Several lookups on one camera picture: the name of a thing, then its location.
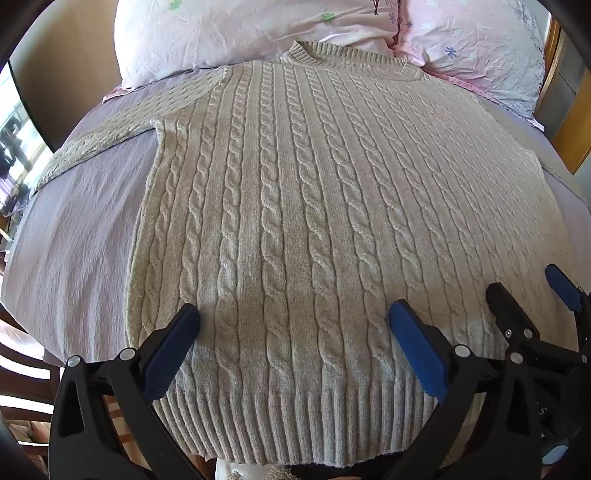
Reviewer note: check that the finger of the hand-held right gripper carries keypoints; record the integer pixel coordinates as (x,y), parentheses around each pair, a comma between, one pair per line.
(564,288)
(508,307)

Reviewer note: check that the white floral pillow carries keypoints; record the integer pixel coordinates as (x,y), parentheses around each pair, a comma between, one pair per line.
(221,34)

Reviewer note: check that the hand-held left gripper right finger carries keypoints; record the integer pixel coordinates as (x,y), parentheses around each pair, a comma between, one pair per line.
(418,344)

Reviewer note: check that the window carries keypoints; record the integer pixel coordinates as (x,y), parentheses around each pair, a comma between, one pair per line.
(16,147)

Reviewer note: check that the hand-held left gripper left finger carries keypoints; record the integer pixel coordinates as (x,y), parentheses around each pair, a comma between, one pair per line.
(168,350)

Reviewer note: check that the wooden headboard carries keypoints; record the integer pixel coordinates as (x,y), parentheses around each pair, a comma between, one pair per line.
(570,115)

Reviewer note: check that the pink floral pillow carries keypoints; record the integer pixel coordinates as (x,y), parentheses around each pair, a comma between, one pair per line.
(475,50)

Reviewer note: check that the lilac bed sheet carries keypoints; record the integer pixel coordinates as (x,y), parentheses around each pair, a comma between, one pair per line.
(83,240)

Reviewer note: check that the dark wooden slatted furniture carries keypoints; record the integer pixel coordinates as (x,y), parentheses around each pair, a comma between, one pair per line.
(23,369)

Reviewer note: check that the white fluffy cloth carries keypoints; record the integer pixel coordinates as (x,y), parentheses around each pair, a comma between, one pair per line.
(258,471)

